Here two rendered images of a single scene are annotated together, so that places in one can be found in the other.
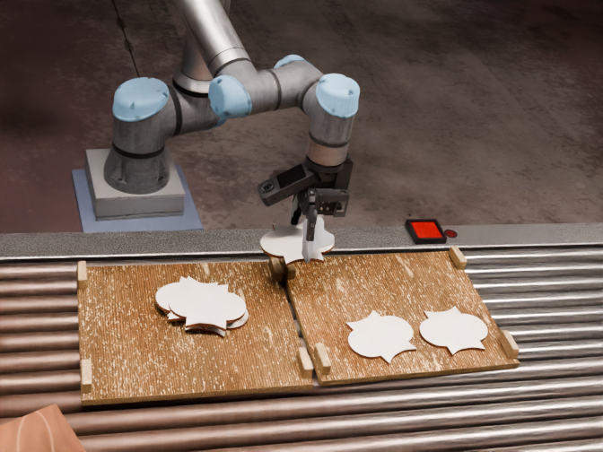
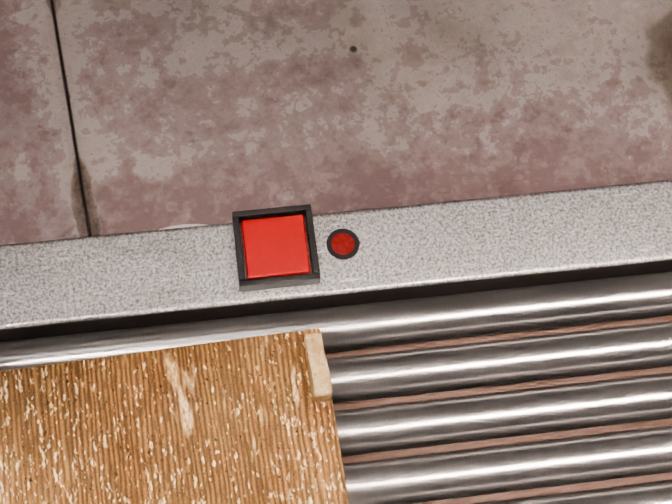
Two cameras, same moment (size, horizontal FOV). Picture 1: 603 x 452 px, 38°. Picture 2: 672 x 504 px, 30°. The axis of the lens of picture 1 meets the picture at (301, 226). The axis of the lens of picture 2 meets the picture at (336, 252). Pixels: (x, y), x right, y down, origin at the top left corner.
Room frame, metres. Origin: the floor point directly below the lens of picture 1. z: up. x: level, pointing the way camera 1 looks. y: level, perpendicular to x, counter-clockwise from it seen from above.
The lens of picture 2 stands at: (1.24, -0.37, 2.03)
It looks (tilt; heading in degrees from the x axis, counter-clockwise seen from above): 69 degrees down; 4
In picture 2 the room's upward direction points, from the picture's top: 9 degrees clockwise
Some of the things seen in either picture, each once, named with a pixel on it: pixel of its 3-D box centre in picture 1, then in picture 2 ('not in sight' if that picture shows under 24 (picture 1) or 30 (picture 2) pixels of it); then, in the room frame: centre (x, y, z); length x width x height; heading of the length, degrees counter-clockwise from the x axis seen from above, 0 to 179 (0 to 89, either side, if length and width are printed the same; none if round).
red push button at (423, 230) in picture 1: (425, 231); (275, 248); (1.66, -0.29, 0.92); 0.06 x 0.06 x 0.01; 19
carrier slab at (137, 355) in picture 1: (188, 325); not in sight; (1.20, 0.18, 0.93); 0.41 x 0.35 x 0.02; 109
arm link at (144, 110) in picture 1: (143, 113); not in sight; (1.65, 0.39, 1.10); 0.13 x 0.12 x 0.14; 130
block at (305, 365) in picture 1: (304, 362); not in sight; (1.14, -0.05, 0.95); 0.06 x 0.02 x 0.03; 19
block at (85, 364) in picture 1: (86, 376); not in sight; (1.01, 0.32, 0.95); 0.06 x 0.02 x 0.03; 19
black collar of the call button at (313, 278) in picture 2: (425, 231); (275, 247); (1.66, -0.29, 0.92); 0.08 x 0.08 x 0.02; 19
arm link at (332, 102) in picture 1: (333, 108); not in sight; (1.36, -0.02, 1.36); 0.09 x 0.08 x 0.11; 40
